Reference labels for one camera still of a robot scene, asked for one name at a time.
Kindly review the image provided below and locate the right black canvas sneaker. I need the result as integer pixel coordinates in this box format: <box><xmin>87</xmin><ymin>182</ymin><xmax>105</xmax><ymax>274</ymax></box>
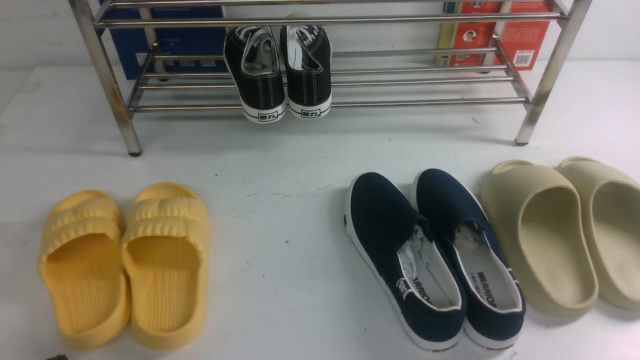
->
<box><xmin>279</xmin><ymin>25</ymin><xmax>333</xmax><ymax>120</ymax></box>

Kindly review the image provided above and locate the left yellow rubber slipper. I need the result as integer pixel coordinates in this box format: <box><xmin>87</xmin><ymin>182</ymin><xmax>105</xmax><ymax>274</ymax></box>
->
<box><xmin>38</xmin><ymin>189</ymin><xmax>131</xmax><ymax>351</ymax></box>

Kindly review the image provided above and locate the dark object at bottom edge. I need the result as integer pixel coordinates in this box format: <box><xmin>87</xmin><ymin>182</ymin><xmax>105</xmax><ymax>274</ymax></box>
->
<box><xmin>46</xmin><ymin>354</ymin><xmax>69</xmax><ymax>360</ymax></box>

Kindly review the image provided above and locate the beige foam slide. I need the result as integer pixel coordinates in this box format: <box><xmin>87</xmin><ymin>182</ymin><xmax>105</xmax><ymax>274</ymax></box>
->
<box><xmin>557</xmin><ymin>156</ymin><xmax>640</xmax><ymax>312</ymax></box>
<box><xmin>480</xmin><ymin>159</ymin><xmax>599</xmax><ymax>318</ymax></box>

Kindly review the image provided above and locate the black canvas sneaker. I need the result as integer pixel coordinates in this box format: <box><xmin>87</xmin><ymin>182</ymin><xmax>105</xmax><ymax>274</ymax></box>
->
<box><xmin>222</xmin><ymin>26</ymin><xmax>287</xmax><ymax>125</ymax></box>
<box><xmin>279</xmin><ymin>25</ymin><xmax>333</xmax><ymax>120</ymax></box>

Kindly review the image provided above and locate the red cardboard box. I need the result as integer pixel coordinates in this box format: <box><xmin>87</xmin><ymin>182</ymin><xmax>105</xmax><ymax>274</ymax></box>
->
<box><xmin>438</xmin><ymin>1</ymin><xmax>550</xmax><ymax>71</ymax></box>

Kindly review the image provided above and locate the right yellow rubber slipper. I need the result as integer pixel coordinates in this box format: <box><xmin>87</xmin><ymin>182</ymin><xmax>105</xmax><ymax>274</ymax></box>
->
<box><xmin>121</xmin><ymin>182</ymin><xmax>211</xmax><ymax>351</ymax></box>

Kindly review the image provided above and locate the left black canvas sneaker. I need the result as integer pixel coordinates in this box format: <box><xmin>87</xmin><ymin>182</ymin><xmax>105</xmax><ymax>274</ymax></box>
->
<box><xmin>222</xmin><ymin>26</ymin><xmax>287</xmax><ymax>125</ymax></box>

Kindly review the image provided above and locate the left beige foam slide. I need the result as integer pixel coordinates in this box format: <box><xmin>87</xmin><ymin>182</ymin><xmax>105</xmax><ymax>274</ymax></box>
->
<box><xmin>480</xmin><ymin>159</ymin><xmax>599</xmax><ymax>318</ymax></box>

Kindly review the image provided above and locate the yellow rubber slipper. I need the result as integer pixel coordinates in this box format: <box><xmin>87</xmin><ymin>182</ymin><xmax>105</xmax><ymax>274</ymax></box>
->
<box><xmin>38</xmin><ymin>189</ymin><xmax>131</xmax><ymax>351</ymax></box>
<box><xmin>121</xmin><ymin>182</ymin><xmax>211</xmax><ymax>351</ymax></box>

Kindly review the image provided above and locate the navy slip-on shoe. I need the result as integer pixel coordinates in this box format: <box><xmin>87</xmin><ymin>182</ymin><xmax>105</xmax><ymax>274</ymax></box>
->
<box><xmin>343</xmin><ymin>172</ymin><xmax>467</xmax><ymax>353</ymax></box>
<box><xmin>410</xmin><ymin>168</ymin><xmax>526</xmax><ymax>351</ymax></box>

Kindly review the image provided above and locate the blue cardboard box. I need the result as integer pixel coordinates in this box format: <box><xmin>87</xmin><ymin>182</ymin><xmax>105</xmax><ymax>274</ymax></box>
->
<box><xmin>110</xmin><ymin>6</ymin><xmax>227</xmax><ymax>80</ymax></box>

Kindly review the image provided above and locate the stainless steel shoe rack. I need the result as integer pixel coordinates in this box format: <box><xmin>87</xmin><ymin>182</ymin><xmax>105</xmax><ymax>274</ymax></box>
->
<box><xmin>70</xmin><ymin>0</ymin><xmax>592</xmax><ymax>157</ymax></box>

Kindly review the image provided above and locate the right beige foam slide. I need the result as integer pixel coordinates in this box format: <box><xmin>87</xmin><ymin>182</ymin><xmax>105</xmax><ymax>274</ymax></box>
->
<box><xmin>557</xmin><ymin>156</ymin><xmax>640</xmax><ymax>312</ymax></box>

